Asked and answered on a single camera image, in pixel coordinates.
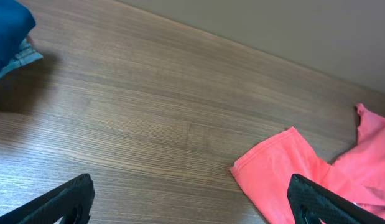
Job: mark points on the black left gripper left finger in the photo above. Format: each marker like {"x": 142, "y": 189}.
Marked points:
{"x": 70, "y": 203}

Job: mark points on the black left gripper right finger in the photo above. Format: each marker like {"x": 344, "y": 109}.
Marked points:
{"x": 313, "y": 204}

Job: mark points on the red printed t-shirt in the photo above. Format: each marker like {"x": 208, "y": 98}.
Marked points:
{"x": 358, "y": 175}

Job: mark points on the grey folded garment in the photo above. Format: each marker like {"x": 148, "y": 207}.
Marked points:
{"x": 25, "y": 55}

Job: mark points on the blue folded garment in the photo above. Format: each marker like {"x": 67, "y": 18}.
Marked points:
{"x": 16, "y": 21}

